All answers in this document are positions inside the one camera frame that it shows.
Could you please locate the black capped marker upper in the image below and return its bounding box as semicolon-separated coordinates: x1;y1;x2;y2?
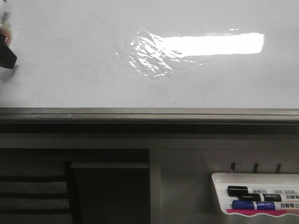
227;186;299;196

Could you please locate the black capped marker middle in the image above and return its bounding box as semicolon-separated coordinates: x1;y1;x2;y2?
238;193;299;203

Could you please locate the white whiteboard with aluminium frame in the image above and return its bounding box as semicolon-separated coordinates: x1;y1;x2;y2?
0;0;299;123

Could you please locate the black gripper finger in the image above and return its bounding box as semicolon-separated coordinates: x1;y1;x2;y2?
0;33;17;69

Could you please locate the black capped marker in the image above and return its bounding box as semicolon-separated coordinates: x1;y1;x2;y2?
227;186;299;196
238;193;299;203

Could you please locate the white plastic marker tray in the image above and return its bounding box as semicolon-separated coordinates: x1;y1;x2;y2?
212;173;299;224

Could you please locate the black wall hook middle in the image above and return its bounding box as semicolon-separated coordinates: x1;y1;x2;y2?
252;163;259;174

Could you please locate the blue capped marker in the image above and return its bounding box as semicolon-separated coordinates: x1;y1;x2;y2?
231;200;299;210

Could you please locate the dark cabinet panel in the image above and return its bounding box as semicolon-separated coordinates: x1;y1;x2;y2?
71;162;150;224

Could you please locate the black wall hook right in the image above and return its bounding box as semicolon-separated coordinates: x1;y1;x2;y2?
275;163;282;174

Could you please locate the black wall hook left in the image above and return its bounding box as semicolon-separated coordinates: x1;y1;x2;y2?
230;162;236;173

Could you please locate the black chair back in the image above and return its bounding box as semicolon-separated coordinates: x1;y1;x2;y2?
0;161;83;224

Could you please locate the black whiteboard marker with tape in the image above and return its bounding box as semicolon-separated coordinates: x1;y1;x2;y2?
0;0;12;45

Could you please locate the black wall hook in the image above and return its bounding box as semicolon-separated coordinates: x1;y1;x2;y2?
252;163;259;174
230;162;236;173
275;163;282;174

